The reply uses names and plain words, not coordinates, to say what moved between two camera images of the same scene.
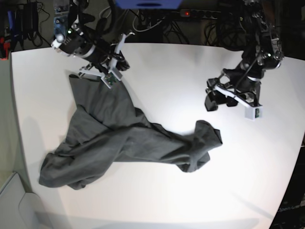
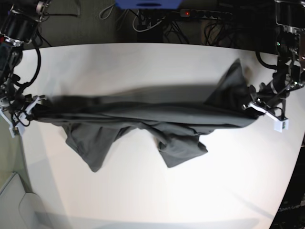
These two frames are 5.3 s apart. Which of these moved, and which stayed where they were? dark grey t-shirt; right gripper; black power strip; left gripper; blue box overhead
Moved: dark grey t-shirt; left gripper; right gripper
Stayed: blue box overhead; black power strip
